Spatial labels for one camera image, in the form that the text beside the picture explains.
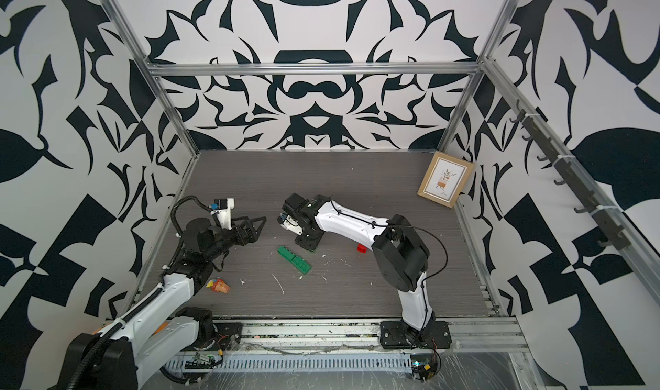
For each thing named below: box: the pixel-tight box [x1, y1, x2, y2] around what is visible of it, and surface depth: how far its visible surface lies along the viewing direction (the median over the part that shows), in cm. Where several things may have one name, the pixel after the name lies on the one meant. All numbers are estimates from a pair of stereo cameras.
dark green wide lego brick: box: [290, 255, 312, 275], surface depth 89 cm
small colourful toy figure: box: [206, 278, 232, 294], surface depth 83 cm
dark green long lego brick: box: [276, 245, 296, 262], surface depth 90 cm
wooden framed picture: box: [416, 150, 476, 209], surface depth 101 cm
